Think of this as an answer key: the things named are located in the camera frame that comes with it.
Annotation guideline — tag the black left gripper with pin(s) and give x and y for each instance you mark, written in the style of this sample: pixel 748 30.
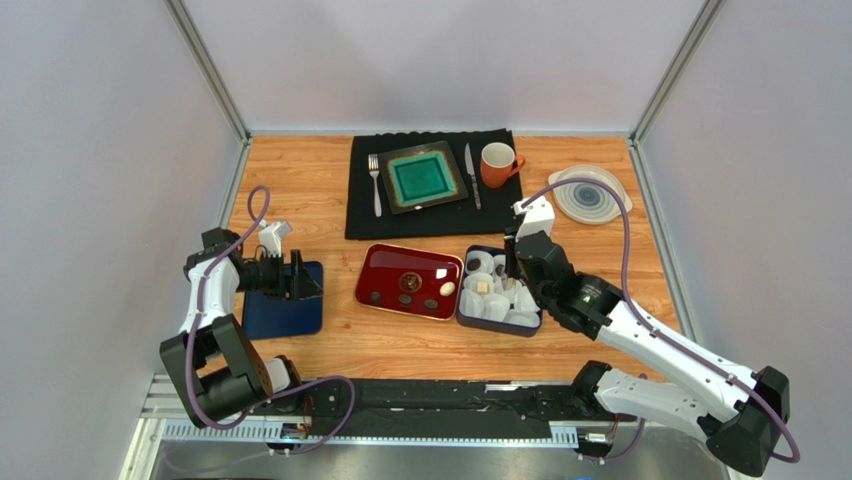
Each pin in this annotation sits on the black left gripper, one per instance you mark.
pixel 302 286

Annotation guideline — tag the orange ceramic mug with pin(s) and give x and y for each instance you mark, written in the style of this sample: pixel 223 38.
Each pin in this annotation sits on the orange ceramic mug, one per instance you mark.
pixel 498 163

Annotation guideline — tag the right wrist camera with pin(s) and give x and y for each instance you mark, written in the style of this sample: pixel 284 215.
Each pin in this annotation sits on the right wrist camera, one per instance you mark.
pixel 533 216

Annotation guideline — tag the dark blue box lid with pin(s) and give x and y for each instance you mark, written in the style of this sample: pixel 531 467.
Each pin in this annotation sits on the dark blue box lid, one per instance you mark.
pixel 264 317

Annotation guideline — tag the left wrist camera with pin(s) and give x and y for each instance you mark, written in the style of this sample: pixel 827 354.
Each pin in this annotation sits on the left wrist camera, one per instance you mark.
pixel 271 236

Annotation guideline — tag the silver table knife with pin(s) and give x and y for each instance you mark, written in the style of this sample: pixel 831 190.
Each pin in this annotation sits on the silver table knife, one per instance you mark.
pixel 470 169

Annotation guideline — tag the silver fork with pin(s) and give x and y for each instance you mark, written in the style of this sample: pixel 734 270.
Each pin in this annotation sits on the silver fork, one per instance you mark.
pixel 374 171

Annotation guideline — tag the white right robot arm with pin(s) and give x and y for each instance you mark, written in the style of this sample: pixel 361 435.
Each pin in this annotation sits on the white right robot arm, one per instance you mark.
pixel 738 412

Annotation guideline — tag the dark blue box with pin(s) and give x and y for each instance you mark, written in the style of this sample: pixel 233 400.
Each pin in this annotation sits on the dark blue box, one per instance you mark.
pixel 479 323

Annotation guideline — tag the metal serving tongs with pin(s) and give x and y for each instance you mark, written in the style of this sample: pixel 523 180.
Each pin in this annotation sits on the metal serving tongs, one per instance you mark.
pixel 510 266

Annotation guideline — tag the black cloth placemat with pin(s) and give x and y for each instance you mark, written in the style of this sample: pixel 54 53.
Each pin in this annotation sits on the black cloth placemat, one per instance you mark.
pixel 454 218

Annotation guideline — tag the white round lid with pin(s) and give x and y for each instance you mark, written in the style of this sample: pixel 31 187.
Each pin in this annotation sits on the white round lid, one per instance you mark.
pixel 589 203

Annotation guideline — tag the aluminium frame rail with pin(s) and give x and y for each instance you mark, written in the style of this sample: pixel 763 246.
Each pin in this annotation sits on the aluminium frame rail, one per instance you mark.
pixel 269 446

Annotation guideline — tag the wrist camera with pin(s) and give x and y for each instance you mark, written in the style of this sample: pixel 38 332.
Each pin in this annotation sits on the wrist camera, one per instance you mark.
pixel 533 216
pixel 271 236

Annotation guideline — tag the teal square plate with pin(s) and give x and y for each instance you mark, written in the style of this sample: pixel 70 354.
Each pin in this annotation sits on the teal square plate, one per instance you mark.
pixel 422 176

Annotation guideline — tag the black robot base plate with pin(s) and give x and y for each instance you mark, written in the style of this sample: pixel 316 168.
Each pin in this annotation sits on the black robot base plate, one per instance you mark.
pixel 440 409

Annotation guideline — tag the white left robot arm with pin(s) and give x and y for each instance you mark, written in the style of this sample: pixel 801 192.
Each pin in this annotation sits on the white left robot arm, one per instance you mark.
pixel 212 364

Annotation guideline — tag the red lacquer chocolate tray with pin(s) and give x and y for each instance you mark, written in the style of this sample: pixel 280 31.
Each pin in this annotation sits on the red lacquer chocolate tray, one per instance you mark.
pixel 393 271

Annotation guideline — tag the white oval chocolate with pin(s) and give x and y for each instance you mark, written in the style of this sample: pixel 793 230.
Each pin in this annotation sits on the white oval chocolate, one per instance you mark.
pixel 447 289

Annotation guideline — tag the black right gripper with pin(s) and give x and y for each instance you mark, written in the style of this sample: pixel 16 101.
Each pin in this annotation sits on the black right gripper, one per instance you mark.
pixel 526 250

